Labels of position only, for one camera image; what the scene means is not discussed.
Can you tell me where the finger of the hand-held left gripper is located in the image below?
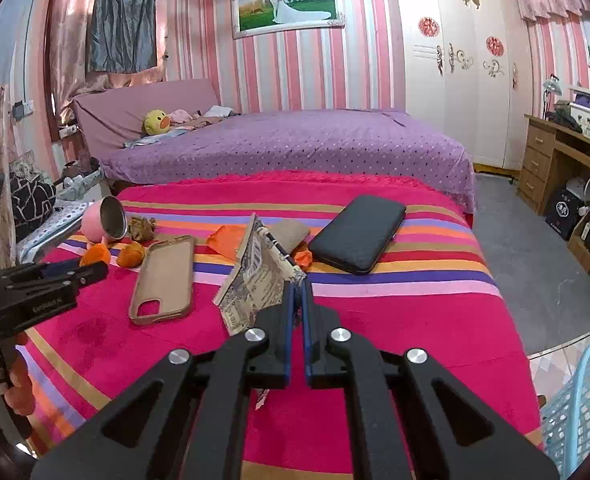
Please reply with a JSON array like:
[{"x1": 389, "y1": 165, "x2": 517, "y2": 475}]
[
  {"x1": 0, "y1": 259, "x2": 83, "y2": 286},
  {"x1": 5, "y1": 261, "x2": 110, "y2": 306}
]

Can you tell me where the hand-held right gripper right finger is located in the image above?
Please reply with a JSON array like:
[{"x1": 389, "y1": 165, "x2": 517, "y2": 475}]
[{"x1": 301, "y1": 279, "x2": 561, "y2": 480}]

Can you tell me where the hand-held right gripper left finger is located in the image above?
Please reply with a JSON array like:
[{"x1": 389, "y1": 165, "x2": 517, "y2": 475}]
[{"x1": 30, "y1": 282, "x2": 302, "y2": 480}]

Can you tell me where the orange peel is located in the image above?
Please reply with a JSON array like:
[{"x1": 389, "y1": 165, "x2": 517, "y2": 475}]
[
  {"x1": 80, "y1": 242, "x2": 112, "y2": 267},
  {"x1": 116, "y1": 242, "x2": 146, "y2": 268}
]

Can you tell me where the brown paper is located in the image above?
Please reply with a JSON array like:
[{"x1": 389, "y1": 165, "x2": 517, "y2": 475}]
[{"x1": 127, "y1": 215, "x2": 157, "y2": 242}]

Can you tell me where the printed paper sheet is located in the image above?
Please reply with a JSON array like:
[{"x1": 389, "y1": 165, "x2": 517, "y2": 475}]
[{"x1": 212, "y1": 212, "x2": 309, "y2": 411}]

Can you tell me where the orange plastic bag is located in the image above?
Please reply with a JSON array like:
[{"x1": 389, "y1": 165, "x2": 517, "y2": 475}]
[{"x1": 206, "y1": 222, "x2": 317, "y2": 273}]

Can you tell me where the person's left hand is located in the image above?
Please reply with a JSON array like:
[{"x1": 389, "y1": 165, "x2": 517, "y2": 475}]
[{"x1": 2, "y1": 332, "x2": 36, "y2": 418}]

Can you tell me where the white dotted mat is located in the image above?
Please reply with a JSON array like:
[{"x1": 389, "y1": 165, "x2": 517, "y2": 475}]
[{"x1": 17, "y1": 199, "x2": 98, "y2": 261}]

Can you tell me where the pink mug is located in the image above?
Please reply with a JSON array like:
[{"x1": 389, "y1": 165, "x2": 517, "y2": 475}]
[{"x1": 81, "y1": 195, "x2": 128, "y2": 246}]

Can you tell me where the black patterned bag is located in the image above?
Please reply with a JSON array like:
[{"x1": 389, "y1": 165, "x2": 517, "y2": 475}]
[{"x1": 9, "y1": 172, "x2": 56, "y2": 241}]

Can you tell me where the tan phone case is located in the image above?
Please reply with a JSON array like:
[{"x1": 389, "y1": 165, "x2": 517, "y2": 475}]
[{"x1": 128, "y1": 235, "x2": 196, "y2": 326}]

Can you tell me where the red striped blanket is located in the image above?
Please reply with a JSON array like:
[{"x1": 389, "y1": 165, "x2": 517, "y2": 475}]
[{"x1": 17, "y1": 170, "x2": 546, "y2": 480}]

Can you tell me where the black wallet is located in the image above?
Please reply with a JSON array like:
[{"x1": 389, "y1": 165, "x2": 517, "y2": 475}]
[{"x1": 307, "y1": 195, "x2": 407, "y2": 276}]

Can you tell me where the light blue cloth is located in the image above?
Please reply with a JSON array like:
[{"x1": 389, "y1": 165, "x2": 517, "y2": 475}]
[{"x1": 124, "y1": 130, "x2": 186, "y2": 148}]

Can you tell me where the yellow duck plush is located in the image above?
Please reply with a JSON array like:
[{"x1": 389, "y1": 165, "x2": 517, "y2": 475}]
[{"x1": 143, "y1": 110, "x2": 171, "y2": 137}]

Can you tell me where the pink covered headboard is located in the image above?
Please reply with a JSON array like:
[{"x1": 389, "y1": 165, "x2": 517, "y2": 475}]
[{"x1": 71, "y1": 78, "x2": 222, "y2": 161}]

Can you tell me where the brown garment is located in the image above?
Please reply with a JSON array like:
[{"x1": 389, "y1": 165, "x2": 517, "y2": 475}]
[{"x1": 175, "y1": 116, "x2": 226, "y2": 129}]

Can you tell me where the purple dotted bed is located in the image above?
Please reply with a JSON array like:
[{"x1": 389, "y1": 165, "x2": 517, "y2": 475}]
[{"x1": 97, "y1": 109, "x2": 477, "y2": 213}]

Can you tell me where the pink satin curtain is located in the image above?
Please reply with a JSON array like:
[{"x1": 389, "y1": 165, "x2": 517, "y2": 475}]
[{"x1": 47, "y1": 0, "x2": 166, "y2": 126}]

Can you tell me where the grey cloth curtain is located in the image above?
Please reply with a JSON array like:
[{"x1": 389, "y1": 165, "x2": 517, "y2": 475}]
[{"x1": 86, "y1": 0, "x2": 158, "y2": 73}]

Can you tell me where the white wardrobe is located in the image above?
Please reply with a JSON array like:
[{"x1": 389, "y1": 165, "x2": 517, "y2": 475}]
[{"x1": 390, "y1": 0, "x2": 535, "y2": 171}]

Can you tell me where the black paper bag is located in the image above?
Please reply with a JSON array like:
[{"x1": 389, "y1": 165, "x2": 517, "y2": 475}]
[{"x1": 545, "y1": 187, "x2": 583, "y2": 241}]

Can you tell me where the wooden desk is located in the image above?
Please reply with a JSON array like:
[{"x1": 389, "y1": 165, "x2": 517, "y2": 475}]
[{"x1": 516, "y1": 114, "x2": 590, "y2": 275}]

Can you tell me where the framed wedding photo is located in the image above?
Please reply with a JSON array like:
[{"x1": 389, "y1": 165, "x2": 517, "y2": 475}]
[{"x1": 231, "y1": 0, "x2": 346, "y2": 38}]

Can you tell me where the dark clothes pile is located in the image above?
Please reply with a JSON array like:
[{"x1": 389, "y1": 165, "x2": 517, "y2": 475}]
[{"x1": 548, "y1": 107, "x2": 583, "y2": 133}]

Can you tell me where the white storage box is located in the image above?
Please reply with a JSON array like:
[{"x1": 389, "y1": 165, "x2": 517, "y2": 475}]
[{"x1": 568, "y1": 100, "x2": 590, "y2": 143}]

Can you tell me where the desk lamp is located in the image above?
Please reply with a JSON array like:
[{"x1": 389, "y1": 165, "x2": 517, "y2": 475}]
[{"x1": 542, "y1": 74, "x2": 562, "y2": 120}]

